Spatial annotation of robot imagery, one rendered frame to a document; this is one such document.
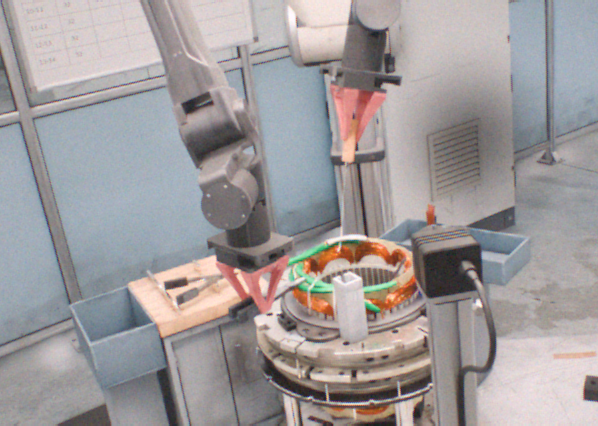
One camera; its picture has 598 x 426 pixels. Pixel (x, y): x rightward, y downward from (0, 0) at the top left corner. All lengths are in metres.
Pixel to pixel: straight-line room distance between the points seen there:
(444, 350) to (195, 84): 0.46
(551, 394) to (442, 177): 2.24
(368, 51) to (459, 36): 2.52
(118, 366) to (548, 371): 0.79
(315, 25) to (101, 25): 1.86
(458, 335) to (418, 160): 2.90
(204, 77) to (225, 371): 0.59
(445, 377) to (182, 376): 0.74
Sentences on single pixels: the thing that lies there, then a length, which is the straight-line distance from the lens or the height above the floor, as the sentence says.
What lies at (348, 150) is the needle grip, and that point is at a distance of 1.06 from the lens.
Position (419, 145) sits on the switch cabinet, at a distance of 3.47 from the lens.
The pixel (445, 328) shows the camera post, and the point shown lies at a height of 1.33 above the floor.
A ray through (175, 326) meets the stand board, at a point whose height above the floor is 1.05.
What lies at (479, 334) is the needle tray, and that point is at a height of 0.88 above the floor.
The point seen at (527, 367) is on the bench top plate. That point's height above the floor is 0.78.
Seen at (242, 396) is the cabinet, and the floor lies 0.87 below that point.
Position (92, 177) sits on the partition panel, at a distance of 3.31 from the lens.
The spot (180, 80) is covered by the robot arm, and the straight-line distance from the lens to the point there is 0.91.
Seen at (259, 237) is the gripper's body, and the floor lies 1.27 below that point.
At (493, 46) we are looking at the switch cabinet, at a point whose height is 0.95.
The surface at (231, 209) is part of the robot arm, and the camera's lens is 0.85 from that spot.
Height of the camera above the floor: 1.63
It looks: 21 degrees down
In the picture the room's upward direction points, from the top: 8 degrees counter-clockwise
